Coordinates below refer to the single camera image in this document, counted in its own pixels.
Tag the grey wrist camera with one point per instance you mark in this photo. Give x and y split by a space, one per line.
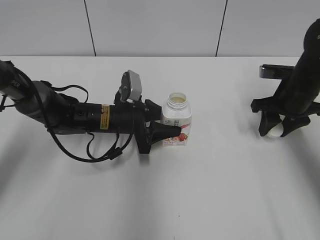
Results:
277 72
131 86

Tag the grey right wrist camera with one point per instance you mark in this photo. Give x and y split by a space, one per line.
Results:
277 72

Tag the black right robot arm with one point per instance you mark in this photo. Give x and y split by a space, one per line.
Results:
309 61

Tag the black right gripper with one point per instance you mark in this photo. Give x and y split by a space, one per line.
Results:
295 96

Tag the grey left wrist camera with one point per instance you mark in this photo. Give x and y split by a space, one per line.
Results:
131 86

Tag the white yili yogurt bottle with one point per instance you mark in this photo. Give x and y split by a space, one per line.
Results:
176 111

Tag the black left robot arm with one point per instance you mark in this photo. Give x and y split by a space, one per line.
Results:
65 115

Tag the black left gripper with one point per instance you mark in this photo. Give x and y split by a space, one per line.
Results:
132 117

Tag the white bottle cap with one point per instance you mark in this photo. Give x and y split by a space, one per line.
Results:
276 131

